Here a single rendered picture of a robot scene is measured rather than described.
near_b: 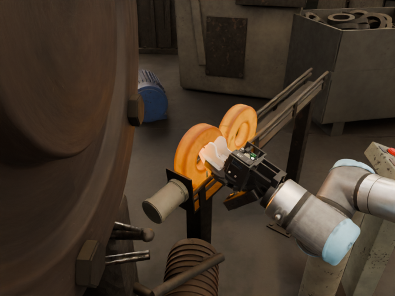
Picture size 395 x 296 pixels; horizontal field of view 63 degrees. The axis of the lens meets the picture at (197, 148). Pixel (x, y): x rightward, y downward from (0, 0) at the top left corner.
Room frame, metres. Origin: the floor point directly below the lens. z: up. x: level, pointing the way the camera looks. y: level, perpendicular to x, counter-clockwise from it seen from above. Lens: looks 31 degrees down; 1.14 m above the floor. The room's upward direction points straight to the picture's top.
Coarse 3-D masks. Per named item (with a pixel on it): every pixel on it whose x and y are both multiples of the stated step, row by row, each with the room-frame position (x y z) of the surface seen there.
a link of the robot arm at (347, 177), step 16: (352, 160) 0.61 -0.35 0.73; (336, 176) 0.60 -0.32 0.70; (352, 176) 0.57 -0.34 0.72; (368, 176) 0.56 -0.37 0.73; (320, 192) 0.58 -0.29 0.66; (336, 192) 0.56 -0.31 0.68; (352, 192) 0.54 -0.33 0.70; (368, 192) 0.52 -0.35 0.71; (384, 192) 0.50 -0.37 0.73; (352, 208) 0.54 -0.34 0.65; (368, 208) 0.51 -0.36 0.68; (384, 208) 0.48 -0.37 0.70
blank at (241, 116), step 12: (240, 108) 0.75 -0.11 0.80; (252, 108) 0.79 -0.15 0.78; (228, 120) 0.72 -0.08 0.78; (240, 120) 0.74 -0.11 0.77; (252, 120) 0.79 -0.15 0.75; (228, 132) 0.70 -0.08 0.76; (240, 132) 0.79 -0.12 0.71; (252, 132) 0.79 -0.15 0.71; (228, 144) 0.70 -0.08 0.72; (240, 144) 0.76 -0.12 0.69
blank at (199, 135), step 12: (192, 132) 0.63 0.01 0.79; (204, 132) 0.64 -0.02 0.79; (216, 132) 0.67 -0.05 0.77; (180, 144) 0.61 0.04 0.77; (192, 144) 0.60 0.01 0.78; (204, 144) 0.64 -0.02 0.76; (180, 156) 0.59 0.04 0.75; (192, 156) 0.60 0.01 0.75; (180, 168) 0.59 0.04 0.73; (192, 168) 0.60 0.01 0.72; (204, 168) 0.64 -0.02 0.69; (192, 180) 0.60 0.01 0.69
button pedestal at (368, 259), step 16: (384, 160) 0.79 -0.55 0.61; (384, 176) 0.75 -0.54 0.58; (368, 224) 0.79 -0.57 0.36; (384, 224) 0.73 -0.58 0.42; (368, 240) 0.76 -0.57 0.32; (384, 240) 0.73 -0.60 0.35; (352, 256) 0.81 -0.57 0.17; (368, 256) 0.73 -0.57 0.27; (384, 256) 0.72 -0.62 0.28; (352, 272) 0.78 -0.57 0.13; (368, 272) 0.73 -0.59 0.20; (352, 288) 0.74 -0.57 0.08; (368, 288) 0.72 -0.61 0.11
